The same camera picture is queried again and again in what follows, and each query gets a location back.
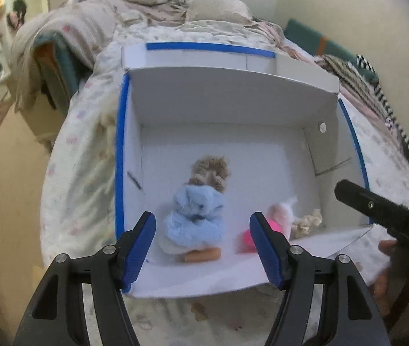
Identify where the cream satin scrunchie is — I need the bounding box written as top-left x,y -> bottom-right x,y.
291,208 -> 323,239

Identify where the orange foam tube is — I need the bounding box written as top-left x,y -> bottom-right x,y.
184,248 -> 221,263

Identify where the light blue fluffy scrunchie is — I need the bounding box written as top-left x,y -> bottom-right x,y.
164,184 -> 224,251

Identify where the blue and white cardboard box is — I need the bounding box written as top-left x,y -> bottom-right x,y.
115,42 -> 370,298

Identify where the person's right hand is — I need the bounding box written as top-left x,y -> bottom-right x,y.
374,240 -> 398,316

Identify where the black white striped cloth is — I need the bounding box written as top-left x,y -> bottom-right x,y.
316,54 -> 409,163

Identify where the green cushion with orange stripe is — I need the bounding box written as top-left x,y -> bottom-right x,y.
284,19 -> 379,85

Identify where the beige pillow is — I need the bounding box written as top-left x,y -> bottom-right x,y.
186,0 -> 252,24

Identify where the grey patterned blanket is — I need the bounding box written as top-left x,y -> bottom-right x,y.
10,0 -> 284,110

